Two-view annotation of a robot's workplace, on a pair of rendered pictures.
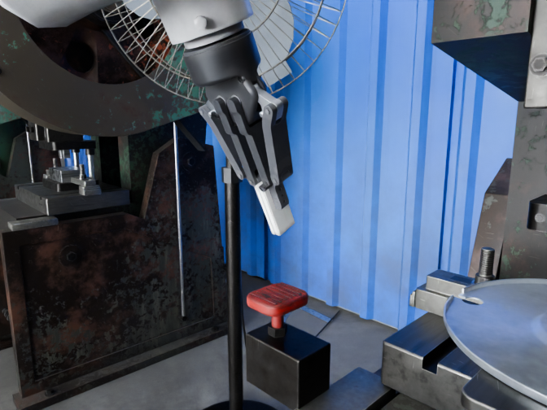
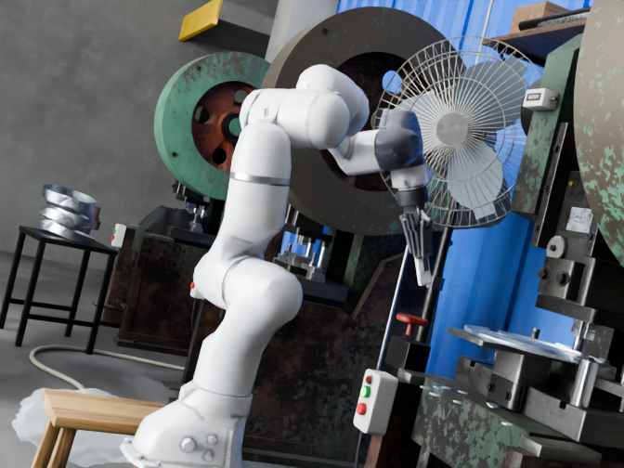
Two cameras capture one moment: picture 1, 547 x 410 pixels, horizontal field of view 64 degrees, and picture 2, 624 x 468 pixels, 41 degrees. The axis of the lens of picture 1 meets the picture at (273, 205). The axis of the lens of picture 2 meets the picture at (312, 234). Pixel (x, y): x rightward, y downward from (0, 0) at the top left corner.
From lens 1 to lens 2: 1.55 m
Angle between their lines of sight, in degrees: 24
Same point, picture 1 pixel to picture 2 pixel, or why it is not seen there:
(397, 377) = (460, 373)
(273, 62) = (484, 201)
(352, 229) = not seen: hidden behind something
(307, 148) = not seen: hidden behind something
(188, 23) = (399, 182)
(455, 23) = (516, 203)
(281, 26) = (494, 178)
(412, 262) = not seen: outside the picture
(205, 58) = (403, 195)
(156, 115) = (393, 225)
